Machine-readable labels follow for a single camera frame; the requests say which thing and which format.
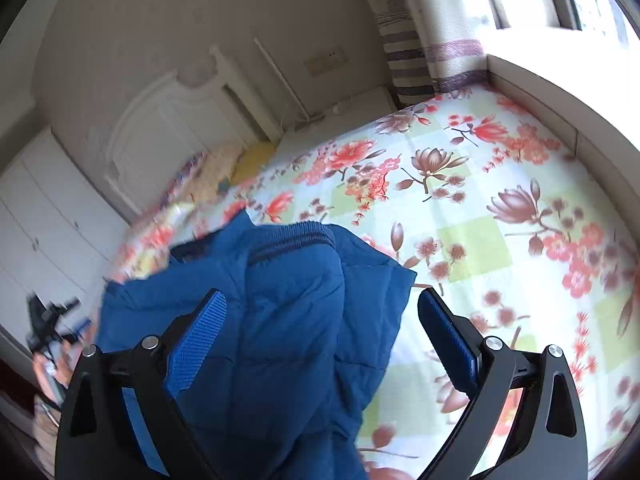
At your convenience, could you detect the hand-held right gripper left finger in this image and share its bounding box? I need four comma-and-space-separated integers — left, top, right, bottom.
54, 288, 228, 480

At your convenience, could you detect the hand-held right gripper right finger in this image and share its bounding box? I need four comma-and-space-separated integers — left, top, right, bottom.
417, 287, 588, 480

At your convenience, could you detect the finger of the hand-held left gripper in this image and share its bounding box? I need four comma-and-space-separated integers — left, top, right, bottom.
47, 297, 96, 337

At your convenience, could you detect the blue quilted jacket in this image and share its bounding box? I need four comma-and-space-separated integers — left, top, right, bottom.
95, 210, 418, 480

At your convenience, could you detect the white wardrobe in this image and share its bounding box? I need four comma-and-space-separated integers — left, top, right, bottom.
0, 125, 131, 361

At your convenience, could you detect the floral quilt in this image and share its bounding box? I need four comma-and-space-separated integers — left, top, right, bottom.
107, 87, 640, 480

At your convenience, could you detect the patterned round cushion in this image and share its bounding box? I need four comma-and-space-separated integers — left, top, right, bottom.
170, 152, 207, 196

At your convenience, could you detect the yellow pillow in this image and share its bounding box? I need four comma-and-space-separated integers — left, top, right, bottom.
232, 141, 276, 183

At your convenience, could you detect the white bed headboard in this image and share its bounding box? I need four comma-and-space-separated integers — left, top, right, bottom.
102, 45, 281, 221

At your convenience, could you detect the white nightstand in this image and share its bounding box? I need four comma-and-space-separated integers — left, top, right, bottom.
280, 85, 398, 146

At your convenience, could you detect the white window sill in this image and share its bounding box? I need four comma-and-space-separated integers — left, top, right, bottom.
487, 25, 640, 201

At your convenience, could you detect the thin metal rod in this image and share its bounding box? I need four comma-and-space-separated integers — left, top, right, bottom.
254, 36, 313, 121

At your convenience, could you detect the printed curtain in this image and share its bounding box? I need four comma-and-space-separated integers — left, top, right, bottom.
347, 0, 493, 106

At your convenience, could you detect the wall socket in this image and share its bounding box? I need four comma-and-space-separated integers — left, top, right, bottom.
304, 46, 348, 78

